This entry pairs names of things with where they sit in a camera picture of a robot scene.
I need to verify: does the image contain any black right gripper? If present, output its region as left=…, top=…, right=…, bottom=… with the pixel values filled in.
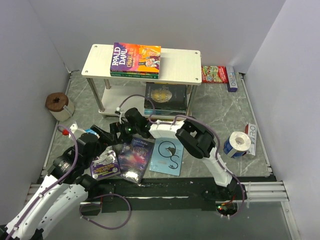
left=109, top=121, right=140, bottom=147

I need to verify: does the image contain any purple comic paperback book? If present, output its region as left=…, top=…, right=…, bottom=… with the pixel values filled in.
left=89, top=146, right=121, bottom=181

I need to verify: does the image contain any green Treehouse book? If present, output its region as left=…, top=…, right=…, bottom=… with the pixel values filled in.
left=110, top=72, right=159, bottom=79

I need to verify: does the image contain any Roald Dahl Charlie book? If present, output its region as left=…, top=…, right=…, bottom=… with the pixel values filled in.
left=110, top=42, right=162, bottom=75

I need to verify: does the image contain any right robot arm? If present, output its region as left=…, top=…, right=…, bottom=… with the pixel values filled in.
left=109, top=107, right=247, bottom=201

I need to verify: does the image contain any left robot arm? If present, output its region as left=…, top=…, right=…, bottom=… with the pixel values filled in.
left=0, top=124, right=117, bottom=240

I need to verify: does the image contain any blue 26-Storey Treehouse book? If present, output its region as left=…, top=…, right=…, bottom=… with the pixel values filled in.
left=85, top=128, right=100, bottom=139

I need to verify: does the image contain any dark purple Crusoe book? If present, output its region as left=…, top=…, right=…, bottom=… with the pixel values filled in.
left=117, top=137, right=154, bottom=184

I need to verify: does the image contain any brown toilet paper roll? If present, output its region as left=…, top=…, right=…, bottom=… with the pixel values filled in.
left=45, top=92, right=75, bottom=122

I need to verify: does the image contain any light blue cat book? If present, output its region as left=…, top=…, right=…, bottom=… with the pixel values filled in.
left=149, top=137, right=184, bottom=177

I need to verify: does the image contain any black Moon and Sixpence book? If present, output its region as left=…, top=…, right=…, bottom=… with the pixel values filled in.
left=145, top=82, right=188, bottom=110

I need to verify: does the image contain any white two-tier shelf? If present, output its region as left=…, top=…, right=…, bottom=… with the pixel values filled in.
left=81, top=44, right=202, bottom=118

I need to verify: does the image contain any red picture book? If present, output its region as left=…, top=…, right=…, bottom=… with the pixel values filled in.
left=201, top=65, right=228, bottom=84

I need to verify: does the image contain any white blue toothpaste box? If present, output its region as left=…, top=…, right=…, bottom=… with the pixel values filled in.
left=226, top=66, right=238, bottom=93

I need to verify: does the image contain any red and white box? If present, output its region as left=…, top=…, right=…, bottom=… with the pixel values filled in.
left=245, top=123, right=258, bottom=156

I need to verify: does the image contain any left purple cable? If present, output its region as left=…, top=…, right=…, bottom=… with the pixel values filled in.
left=4, top=124, right=81, bottom=240

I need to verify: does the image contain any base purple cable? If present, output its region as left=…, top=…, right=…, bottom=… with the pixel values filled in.
left=79, top=193, right=132, bottom=230

